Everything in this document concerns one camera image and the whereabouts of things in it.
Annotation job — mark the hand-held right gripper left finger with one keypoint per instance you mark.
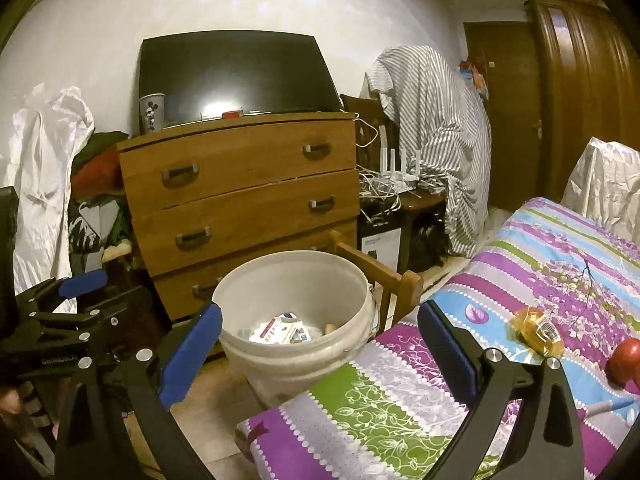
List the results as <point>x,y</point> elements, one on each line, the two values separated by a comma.
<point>190,355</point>

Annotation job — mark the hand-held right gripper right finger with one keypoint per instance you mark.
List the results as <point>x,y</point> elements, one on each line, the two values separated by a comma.
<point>445,355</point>

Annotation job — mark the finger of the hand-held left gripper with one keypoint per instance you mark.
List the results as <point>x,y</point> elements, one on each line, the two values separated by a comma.
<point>82,282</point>
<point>75,325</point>

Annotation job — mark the white cardboard box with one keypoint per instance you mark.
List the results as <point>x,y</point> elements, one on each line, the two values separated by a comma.
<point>280,330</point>

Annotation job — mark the white plastic bucket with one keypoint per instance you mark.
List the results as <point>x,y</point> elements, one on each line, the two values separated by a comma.
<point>295,360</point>

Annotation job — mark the large wooden block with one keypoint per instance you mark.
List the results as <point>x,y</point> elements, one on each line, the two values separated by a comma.
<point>330,329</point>

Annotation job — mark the light wooden chair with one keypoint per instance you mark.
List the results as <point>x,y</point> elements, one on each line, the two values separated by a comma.
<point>395,280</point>

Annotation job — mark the yellow snack packet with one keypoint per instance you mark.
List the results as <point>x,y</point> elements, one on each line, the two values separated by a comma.
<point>535,332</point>

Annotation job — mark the pile of clothes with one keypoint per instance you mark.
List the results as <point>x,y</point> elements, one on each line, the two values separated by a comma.
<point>100,185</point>

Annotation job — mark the striped floral bedsheet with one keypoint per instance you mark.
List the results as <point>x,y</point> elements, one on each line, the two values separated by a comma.
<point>525,270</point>

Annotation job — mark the white hanging cloth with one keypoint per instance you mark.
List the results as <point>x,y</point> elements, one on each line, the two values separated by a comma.
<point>40,170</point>

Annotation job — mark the black and white box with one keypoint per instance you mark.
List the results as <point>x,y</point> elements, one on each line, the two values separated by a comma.
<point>382,245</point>

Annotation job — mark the dark wooden side table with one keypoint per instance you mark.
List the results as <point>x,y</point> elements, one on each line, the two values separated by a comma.
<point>420,215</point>

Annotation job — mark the wooden dresser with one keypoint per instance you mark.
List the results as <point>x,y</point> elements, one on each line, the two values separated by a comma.
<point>240,195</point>

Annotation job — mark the red apple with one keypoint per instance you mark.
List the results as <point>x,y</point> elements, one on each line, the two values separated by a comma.
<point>625,362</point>

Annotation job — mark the cartoon print cup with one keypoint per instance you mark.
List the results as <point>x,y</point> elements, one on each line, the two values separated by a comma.
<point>151,112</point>

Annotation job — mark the white router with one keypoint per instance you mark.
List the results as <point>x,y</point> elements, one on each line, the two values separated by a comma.
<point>400,167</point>

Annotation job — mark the grey striped cloth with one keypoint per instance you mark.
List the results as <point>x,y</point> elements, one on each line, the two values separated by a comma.
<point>440,135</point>

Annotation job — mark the brown wooden door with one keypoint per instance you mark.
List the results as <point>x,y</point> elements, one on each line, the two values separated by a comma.
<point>505,110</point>

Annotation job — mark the dark wooden chair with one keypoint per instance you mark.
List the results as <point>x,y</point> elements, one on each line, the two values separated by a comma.
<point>367,110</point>

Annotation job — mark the black television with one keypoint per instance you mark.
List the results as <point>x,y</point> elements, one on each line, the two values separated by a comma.
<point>235,75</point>

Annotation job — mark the colourful hanging bags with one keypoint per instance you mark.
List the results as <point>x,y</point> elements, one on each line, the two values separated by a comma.
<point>475,77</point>

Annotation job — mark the brown wooden wardrobe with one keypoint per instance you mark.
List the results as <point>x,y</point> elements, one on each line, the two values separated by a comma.
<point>585,100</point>

